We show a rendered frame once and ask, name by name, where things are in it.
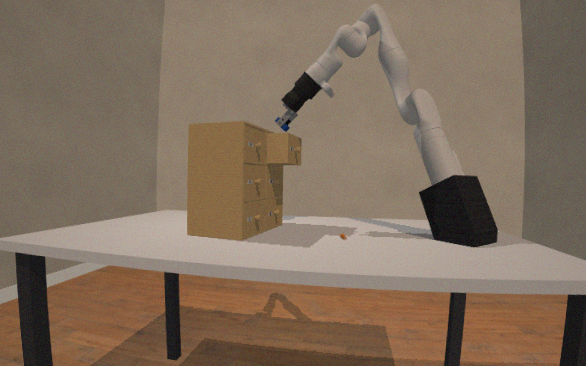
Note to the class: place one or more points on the small tan wooden chest of drawers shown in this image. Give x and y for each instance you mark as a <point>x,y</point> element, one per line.
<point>215,186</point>

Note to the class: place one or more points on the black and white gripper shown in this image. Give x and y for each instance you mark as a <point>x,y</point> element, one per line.
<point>306,87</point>

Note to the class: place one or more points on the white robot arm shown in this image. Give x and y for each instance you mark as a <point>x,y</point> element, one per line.
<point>418,108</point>

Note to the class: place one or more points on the brown wooden drawer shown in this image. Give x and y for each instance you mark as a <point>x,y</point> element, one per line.
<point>252,211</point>
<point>273,181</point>
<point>273,211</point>
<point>283,149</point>
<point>255,145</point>
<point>254,181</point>

